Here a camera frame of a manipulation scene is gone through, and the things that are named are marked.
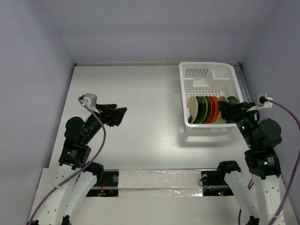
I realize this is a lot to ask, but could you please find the silver foil tape strip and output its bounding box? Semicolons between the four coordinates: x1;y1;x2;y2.
118;169;203;198

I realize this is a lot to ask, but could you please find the orange plate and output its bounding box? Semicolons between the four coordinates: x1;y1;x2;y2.
210;96;219;124

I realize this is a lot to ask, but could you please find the white plastic dish rack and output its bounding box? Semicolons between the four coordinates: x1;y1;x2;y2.
179;62;244;134

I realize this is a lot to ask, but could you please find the aluminium rail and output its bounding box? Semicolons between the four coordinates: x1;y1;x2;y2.
233;63;251;102

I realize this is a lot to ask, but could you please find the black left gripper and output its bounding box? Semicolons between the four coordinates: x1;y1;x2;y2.
82;103;126;143

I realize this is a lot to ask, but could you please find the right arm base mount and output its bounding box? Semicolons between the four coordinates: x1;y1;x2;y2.
198;170;233;196

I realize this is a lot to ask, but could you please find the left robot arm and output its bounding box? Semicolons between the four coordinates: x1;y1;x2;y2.
28;100;127;225

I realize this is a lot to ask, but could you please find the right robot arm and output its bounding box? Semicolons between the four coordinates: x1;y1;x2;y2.
216;101;285;225

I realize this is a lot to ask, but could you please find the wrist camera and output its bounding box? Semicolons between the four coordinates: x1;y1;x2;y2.
78;93;97;108
249;94;273;111

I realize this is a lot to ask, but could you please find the purple cable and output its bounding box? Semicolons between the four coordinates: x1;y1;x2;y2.
238;98;300;225
27;98;107;225

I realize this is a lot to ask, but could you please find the lime green plate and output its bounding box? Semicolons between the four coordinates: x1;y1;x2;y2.
203;96;208;124

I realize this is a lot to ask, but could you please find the cream plate with black pattern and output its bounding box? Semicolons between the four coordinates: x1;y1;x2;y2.
187;96;198;124

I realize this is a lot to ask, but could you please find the beige plate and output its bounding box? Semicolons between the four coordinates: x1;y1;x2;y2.
215;96;228;124

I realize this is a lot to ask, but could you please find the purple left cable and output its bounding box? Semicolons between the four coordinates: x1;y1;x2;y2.
27;98;107;225

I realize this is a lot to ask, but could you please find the yellow patterned plate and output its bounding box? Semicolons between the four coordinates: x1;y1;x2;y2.
206;96;212;124

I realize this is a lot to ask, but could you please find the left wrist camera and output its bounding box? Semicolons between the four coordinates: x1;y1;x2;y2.
78;93;97;108

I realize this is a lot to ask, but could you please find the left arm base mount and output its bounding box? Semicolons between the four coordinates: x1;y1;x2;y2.
86;170;119;197

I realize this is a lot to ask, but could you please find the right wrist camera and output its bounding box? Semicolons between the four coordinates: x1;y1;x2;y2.
249;94;273;111

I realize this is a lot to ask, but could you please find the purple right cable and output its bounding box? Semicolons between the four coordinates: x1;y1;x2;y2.
238;98;300;225

